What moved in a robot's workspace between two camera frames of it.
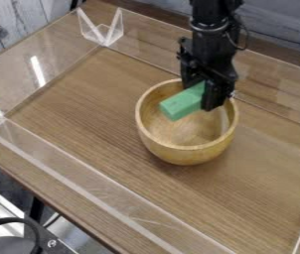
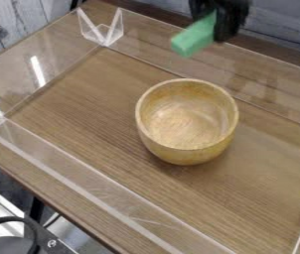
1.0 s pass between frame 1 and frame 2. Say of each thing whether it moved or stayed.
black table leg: stayed
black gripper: moved
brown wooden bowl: stayed
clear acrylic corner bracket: stayed
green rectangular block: moved
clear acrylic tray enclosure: stayed
